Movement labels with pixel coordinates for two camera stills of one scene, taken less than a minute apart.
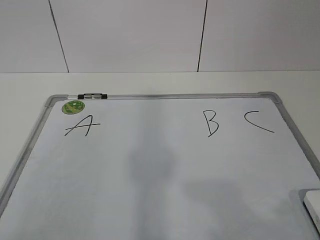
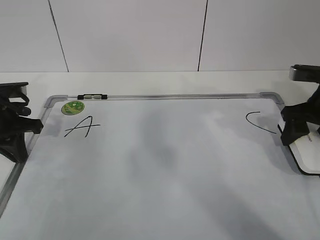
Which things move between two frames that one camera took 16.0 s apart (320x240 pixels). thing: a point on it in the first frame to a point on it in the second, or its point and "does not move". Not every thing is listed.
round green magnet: [73, 107] does not move
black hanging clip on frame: [92, 96] does not move
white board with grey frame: [212, 166] does not move
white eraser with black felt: [311, 201] to [306, 152]
